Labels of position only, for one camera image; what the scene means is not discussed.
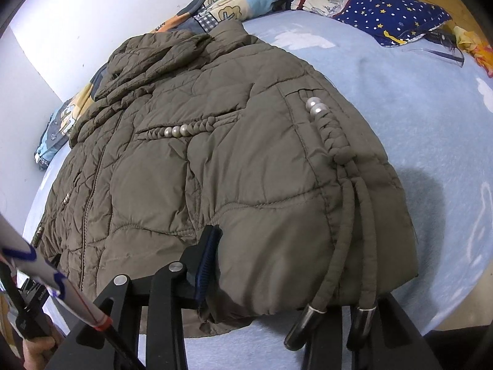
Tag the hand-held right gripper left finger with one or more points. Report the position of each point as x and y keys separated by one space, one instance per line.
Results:
x=206 y=266

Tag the olive hooded puffer jacket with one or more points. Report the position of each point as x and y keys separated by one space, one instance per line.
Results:
x=231 y=162

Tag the yellow orange cloth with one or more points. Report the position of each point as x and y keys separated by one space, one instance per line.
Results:
x=475 y=46

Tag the star print pillow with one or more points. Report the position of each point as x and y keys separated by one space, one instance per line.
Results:
x=385 y=11

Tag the blue cloud print bed sheet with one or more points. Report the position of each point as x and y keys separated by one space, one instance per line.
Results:
x=404 y=123

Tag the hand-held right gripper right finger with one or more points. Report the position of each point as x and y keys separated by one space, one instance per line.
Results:
x=389 y=339

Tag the person's left hand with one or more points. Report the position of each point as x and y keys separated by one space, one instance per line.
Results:
x=40 y=354

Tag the black eyeglasses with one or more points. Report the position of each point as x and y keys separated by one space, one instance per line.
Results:
x=443 y=52

